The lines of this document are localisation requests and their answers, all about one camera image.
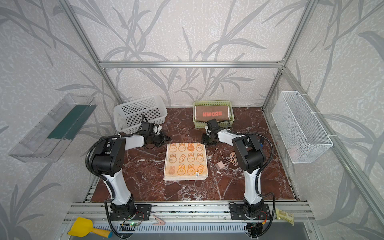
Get clear acrylic wall shelf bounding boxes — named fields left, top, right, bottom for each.
left=9, top=94, right=97, bottom=163

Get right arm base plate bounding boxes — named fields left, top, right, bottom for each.
left=229, top=202, right=271, bottom=222

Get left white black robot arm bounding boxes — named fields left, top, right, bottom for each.
left=85, top=115, right=172, bottom=218

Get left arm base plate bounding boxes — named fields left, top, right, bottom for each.
left=109, top=204, right=152, bottom=221

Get white wire mesh basket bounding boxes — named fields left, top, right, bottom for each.
left=272, top=91, right=333, bottom=164

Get yellow plastic scoop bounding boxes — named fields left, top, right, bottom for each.
left=68, top=217, right=113, bottom=239

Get red patterned towel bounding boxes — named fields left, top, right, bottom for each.
left=195, top=105, right=231, bottom=122

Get aluminium front rail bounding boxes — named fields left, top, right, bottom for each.
left=63, top=201, right=315, bottom=224

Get yellow paper tag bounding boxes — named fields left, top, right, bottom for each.
left=275, top=209, right=295, bottom=226

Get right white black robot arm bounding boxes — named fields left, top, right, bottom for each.
left=202, top=119, right=274, bottom=219

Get orange patterned towel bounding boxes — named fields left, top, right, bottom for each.
left=164, top=143, right=209, bottom=181

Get green circuit board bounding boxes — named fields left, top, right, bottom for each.
left=121, top=222, right=142, bottom=228

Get pink clothespin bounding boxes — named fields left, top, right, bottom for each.
left=153, top=215, right=166, bottom=226

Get green plastic basket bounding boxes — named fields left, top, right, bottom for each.
left=193, top=101, right=235, bottom=129

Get white plastic laundry basket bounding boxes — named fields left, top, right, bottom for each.
left=114, top=95, right=168, bottom=134

